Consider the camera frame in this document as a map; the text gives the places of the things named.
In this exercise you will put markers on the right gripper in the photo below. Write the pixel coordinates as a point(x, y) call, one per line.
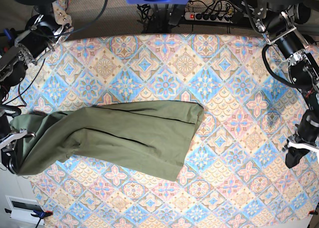
point(11, 151)

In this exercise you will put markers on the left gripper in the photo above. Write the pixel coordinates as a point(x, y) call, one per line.
point(297, 148)

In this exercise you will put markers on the olive green t-shirt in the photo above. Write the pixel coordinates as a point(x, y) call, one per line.
point(152, 137)

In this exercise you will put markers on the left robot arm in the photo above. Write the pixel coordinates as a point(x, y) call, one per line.
point(272, 20)

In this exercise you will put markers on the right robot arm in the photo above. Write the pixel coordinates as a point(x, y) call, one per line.
point(42, 33)

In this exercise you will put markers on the white floor outlet box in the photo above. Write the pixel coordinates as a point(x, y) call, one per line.
point(22, 204)

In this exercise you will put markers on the red clamp lower right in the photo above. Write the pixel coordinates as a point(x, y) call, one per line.
point(313, 213)

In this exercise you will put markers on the patterned tablecloth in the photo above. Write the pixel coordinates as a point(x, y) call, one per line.
point(234, 174)

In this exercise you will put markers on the blue red clamp lower left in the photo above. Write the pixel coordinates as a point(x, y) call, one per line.
point(41, 215)

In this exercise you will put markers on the blue red clamp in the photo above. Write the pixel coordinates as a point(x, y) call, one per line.
point(6, 41)
point(41, 215)

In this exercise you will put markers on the blue red clamp upper left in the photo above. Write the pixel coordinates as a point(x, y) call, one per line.
point(6, 41)

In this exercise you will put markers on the white power strip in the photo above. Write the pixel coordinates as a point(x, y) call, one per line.
point(209, 17)

